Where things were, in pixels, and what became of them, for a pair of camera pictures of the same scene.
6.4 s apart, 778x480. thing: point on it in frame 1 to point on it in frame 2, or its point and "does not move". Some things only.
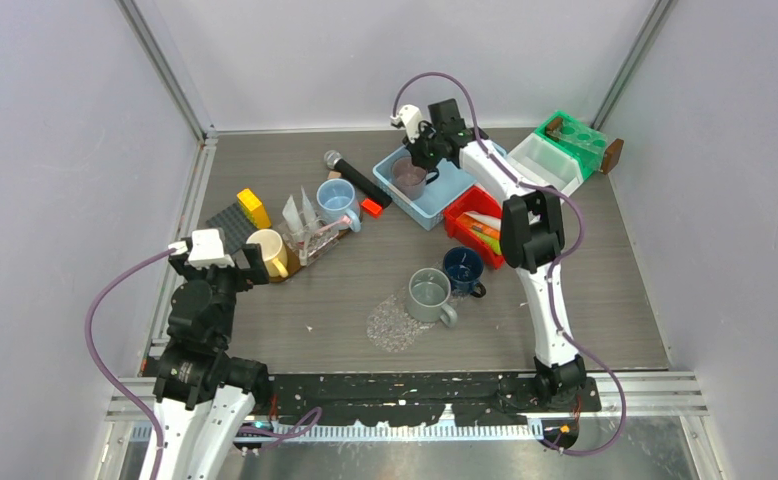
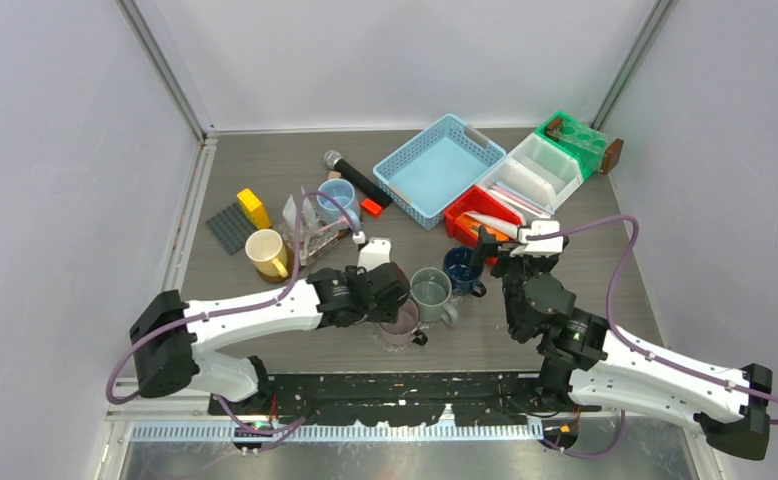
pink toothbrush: x=342 y=220 does not move
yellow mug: x=274 y=251 does not move
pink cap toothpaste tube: x=294 y=221 does not move
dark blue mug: x=463 y=266 does not move
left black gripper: x=247 y=276 to x=387 y=314
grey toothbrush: x=303 y=254 does not move
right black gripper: x=414 y=151 to x=489 y=247
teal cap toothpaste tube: x=309 y=215 does not move
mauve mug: x=409 y=180 to x=404 y=329
